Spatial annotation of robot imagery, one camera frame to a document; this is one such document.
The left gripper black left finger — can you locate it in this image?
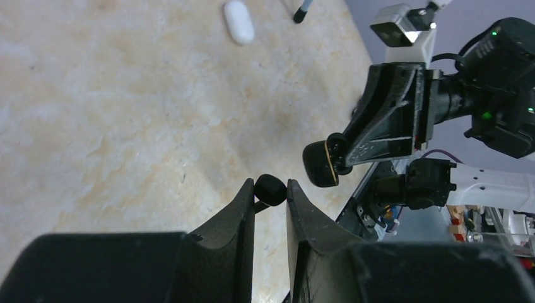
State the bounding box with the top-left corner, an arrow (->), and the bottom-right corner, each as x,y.
1,179 -> 254,302

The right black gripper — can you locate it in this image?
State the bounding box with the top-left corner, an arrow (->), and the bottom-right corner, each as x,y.
344,62 -> 442,167

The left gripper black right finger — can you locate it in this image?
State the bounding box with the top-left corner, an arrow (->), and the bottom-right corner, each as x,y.
286,179 -> 534,302

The small black case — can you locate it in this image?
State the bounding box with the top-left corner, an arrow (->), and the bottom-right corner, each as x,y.
302,133 -> 353,188

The black earbud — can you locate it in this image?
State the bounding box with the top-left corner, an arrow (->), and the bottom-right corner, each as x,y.
254,174 -> 287,214

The white earbud charging case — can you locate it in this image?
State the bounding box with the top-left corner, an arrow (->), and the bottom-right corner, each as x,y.
223,0 -> 255,45

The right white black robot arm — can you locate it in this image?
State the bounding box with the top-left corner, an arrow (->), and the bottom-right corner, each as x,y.
303,17 -> 534,217

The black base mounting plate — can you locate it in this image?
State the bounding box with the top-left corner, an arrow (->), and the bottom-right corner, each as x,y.
336,161 -> 397,241

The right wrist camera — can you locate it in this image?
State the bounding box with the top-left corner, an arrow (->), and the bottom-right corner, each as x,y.
370,1 -> 439,66

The grey camera tripod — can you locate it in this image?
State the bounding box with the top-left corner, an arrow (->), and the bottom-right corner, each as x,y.
293,0 -> 313,24

